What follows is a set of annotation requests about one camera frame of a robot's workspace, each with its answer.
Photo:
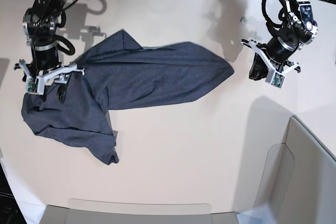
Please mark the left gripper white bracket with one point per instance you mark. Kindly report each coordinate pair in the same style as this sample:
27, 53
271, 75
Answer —
262, 63

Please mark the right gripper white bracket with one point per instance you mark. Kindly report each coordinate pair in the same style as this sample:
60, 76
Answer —
60, 75

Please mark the dark blue t-shirt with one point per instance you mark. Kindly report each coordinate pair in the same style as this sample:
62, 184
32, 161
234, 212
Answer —
120, 74

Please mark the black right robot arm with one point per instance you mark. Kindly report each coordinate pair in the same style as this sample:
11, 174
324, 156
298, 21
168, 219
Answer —
40, 23

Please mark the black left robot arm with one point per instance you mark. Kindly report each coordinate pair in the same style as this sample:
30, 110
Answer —
297, 28

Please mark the grey front partition panel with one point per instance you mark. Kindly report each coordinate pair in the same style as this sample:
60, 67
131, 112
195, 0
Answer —
111, 212

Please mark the grey partition panel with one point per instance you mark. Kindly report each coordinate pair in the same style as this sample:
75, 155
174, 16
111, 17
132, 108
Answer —
111, 212
310, 197

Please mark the grey right side partition panel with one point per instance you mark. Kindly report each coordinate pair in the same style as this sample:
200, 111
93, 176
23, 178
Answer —
310, 197

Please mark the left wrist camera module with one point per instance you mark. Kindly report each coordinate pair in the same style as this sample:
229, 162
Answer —
275, 78

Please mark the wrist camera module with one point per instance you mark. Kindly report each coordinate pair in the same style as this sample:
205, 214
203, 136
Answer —
275, 78
34, 86

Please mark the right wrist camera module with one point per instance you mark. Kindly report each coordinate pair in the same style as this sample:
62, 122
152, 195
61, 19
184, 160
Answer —
34, 86

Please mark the clear acrylic right panel bracket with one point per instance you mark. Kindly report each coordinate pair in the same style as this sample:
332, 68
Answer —
276, 176

